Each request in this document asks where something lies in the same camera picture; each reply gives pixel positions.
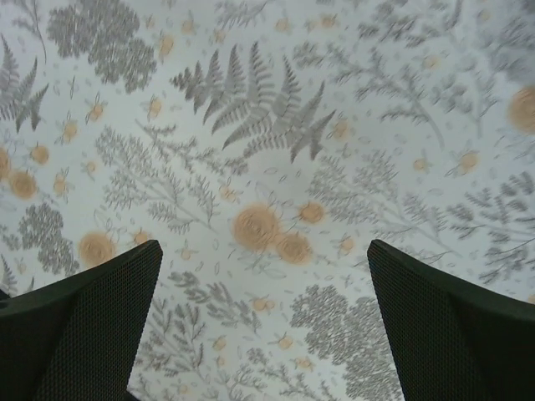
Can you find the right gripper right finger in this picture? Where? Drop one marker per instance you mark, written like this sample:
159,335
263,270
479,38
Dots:
451,339

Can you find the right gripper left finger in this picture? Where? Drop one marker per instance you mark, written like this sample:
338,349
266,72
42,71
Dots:
77,339

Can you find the floral table mat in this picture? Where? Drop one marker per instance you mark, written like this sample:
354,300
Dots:
264,145

